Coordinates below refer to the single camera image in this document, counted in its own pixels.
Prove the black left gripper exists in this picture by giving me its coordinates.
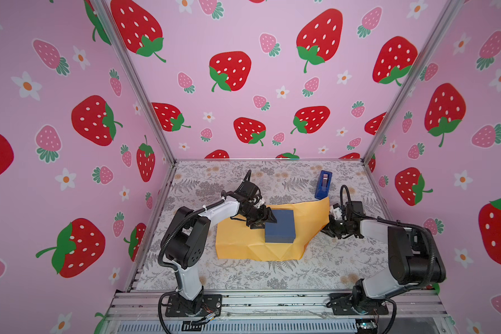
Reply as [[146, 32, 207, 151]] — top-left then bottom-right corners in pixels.
[[244, 204, 278, 228]]

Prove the dark blue gift box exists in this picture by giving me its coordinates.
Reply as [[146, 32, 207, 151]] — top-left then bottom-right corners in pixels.
[[264, 210, 296, 244]]

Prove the yellow orange wrapping paper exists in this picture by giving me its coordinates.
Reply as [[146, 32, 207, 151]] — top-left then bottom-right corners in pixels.
[[216, 198, 330, 262]]

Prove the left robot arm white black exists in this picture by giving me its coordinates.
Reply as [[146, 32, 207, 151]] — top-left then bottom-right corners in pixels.
[[158, 180, 276, 303]]

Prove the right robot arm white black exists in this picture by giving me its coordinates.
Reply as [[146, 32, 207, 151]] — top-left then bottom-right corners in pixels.
[[324, 216, 446, 314]]

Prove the blue tape dispenser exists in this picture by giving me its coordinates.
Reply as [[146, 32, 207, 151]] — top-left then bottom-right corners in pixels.
[[315, 171, 333, 200]]

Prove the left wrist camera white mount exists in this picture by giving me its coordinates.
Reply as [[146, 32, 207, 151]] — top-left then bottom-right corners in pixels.
[[251, 195, 265, 208]]

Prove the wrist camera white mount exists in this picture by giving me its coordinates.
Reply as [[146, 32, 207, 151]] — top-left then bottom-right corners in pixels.
[[330, 203, 345, 221], [251, 195, 265, 208]]

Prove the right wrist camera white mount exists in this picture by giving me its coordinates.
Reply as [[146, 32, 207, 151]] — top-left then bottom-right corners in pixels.
[[330, 203, 345, 221]]

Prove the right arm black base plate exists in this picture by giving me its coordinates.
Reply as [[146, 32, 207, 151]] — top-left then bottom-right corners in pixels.
[[326, 293, 389, 316]]

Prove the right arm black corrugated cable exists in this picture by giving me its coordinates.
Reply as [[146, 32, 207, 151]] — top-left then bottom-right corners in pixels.
[[358, 216, 443, 289]]

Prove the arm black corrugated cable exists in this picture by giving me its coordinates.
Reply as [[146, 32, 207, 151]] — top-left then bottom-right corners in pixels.
[[358, 216, 443, 289], [156, 199, 226, 268]]

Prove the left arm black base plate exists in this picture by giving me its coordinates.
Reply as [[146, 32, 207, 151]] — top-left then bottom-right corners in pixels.
[[164, 294, 223, 318]]

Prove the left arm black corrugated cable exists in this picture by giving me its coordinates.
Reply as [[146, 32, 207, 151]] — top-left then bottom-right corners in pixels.
[[156, 199, 226, 268]]

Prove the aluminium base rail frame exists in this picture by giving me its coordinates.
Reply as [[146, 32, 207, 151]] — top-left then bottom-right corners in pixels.
[[97, 290, 458, 333]]

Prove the right aluminium corner post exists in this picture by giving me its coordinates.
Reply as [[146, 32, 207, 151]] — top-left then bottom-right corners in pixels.
[[361, 0, 463, 167]]

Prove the aluminium corner post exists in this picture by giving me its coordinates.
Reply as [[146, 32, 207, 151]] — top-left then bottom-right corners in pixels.
[[361, 0, 463, 167], [93, 0, 177, 166]]

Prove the left aluminium corner post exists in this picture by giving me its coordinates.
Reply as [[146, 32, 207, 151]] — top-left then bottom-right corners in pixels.
[[93, 0, 177, 166]]

